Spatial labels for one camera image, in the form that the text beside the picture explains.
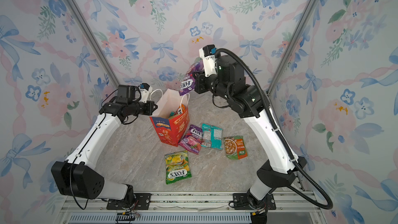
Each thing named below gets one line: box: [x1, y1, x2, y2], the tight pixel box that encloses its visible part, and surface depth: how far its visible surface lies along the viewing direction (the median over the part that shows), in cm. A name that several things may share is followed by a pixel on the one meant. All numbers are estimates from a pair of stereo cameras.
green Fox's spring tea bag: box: [164, 150, 192, 185], surface depth 84 cm
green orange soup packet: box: [223, 135, 248, 160], surface depth 93 cm
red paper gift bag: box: [149, 88, 190, 147], surface depth 86 cm
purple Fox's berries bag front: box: [178, 57, 204, 96], surface depth 59 cm
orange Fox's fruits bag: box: [177, 103, 187, 115], surface depth 93 cm
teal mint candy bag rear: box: [201, 123, 223, 150], surface depth 94 cm
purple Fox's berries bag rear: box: [178, 124, 204, 156], surface depth 94 cm
